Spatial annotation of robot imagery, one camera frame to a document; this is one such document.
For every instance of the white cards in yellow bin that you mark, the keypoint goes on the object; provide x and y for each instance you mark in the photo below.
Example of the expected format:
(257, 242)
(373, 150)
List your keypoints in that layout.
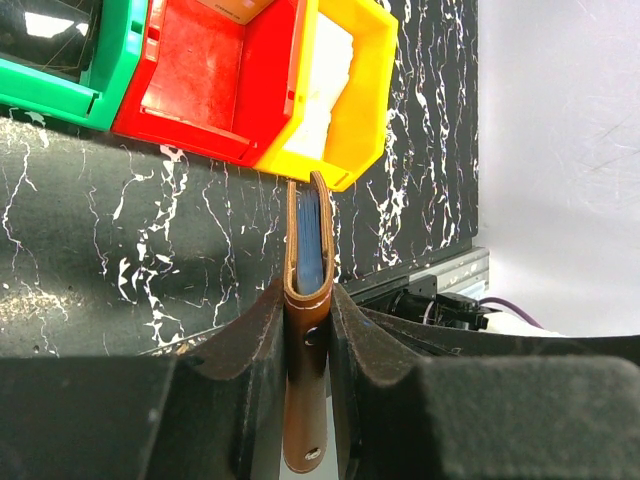
(331, 61)

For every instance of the red plastic bin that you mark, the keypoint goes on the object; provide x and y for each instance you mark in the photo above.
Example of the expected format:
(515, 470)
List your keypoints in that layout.
(208, 85)

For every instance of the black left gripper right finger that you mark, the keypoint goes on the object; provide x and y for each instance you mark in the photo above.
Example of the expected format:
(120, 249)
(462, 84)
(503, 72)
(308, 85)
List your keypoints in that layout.
(413, 401)

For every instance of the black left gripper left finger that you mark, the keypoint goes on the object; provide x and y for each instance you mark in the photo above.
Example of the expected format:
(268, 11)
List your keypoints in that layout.
(215, 412)

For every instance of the brown box in red bin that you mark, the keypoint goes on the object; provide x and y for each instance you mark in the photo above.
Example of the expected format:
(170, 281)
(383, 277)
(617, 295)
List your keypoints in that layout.
(239, 11)

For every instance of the green plastic bin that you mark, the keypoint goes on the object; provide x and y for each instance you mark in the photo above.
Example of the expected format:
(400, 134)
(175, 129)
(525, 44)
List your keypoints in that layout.
(94, 101)

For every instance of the brown leather card holder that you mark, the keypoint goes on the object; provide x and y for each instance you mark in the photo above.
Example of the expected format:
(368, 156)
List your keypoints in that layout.
(308, 279)

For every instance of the black item in green bin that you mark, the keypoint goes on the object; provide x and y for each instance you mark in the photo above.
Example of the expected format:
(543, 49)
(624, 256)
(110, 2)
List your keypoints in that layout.
(51, 36)

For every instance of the yellow plastic bin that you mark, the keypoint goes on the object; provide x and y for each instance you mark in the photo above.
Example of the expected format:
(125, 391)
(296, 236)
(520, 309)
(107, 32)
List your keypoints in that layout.
(356, 135)

